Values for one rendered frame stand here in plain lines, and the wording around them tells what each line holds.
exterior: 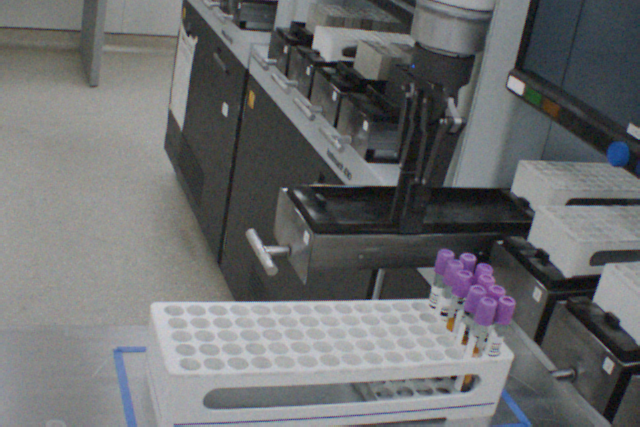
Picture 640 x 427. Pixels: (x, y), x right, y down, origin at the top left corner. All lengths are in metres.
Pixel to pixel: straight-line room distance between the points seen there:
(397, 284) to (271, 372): 0.75
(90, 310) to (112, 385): 1.60
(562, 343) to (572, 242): 0.13
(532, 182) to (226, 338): 0.66
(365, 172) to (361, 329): 0.78
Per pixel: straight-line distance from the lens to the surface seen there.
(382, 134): 1.49
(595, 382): 0.99
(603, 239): 1.09
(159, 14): 4.63
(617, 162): 1.03
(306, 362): 0.69
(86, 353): 0.76
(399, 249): 1.10
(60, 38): 4.59
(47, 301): 2.35
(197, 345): 0.67
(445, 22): 0.99
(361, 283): 1.51
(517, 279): 1.10
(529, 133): 1.31
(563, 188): 1.22
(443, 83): 1.01
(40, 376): 0.73
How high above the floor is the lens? 1.26
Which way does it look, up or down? 23 degrees down
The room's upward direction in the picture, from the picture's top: 11 degrees clockwise
